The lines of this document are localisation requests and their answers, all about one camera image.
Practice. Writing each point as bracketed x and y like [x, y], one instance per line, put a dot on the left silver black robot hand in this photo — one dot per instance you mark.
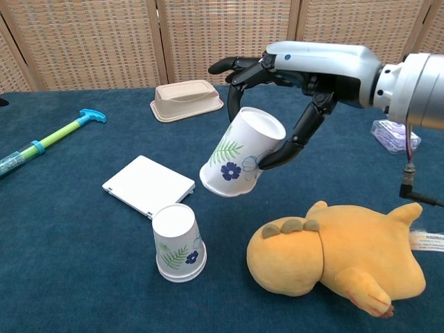
[2, 102]

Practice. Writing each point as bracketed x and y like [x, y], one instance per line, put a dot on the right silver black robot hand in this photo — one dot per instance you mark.
[329, 66]

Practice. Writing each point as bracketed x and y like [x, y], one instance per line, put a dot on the white paper cup blue flower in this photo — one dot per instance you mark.
[239, 149]

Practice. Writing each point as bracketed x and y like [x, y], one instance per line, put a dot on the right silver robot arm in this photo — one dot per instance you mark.
[416, 90]

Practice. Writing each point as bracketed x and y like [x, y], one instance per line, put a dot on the woven rattan screen panel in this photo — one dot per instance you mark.
[8, 66]
[225, 31]
[90, 41]
[354, 21]
[433, 27]

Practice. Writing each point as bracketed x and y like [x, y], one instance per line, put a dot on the green blue toy water pump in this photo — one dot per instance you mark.
[52, 136]

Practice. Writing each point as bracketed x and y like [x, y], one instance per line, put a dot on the clear box purple floss picks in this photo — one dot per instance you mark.
[388, 135]

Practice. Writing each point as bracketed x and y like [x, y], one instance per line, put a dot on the beige pulp lidded container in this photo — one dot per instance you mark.
[184, 97]

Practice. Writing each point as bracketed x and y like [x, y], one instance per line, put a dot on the white flat plastic box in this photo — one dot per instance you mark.
[149, 184]

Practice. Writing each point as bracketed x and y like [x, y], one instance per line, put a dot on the blue carpet table cloth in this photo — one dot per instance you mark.
[104, 243]

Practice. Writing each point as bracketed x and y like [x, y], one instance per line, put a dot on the yellow plush dinosaur toy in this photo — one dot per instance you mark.
[347, 253]

